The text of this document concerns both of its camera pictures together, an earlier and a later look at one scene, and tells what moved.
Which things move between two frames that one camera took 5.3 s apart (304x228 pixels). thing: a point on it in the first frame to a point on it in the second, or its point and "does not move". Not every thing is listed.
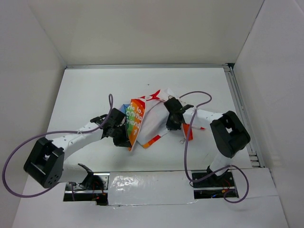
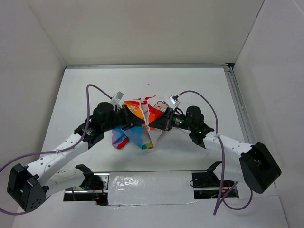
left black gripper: x=124 y=141 to x=131 y=120
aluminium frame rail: x=258 y=159 does not move
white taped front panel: x=150 y=188 does not move
